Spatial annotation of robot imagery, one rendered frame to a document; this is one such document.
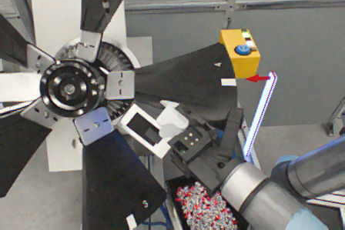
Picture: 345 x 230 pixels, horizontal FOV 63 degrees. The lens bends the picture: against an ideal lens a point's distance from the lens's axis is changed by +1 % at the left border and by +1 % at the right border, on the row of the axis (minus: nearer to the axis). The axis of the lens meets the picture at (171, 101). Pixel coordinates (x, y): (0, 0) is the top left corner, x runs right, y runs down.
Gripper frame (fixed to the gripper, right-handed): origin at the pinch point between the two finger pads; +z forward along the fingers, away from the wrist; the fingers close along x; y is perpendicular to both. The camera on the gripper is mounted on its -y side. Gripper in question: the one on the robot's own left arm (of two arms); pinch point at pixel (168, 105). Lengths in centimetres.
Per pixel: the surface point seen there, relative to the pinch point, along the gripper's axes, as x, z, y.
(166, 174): 119, 39, -16
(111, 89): -1.8, 11.2, 6.8
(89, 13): -13.4, 22.6, 1.5
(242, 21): 36, 38, -75
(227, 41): 14.2, 16.7, -38.4
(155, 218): 109, 19, 7
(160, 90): -1.4, 3.5, -1.0
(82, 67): -9.6, 12.9, 10.0
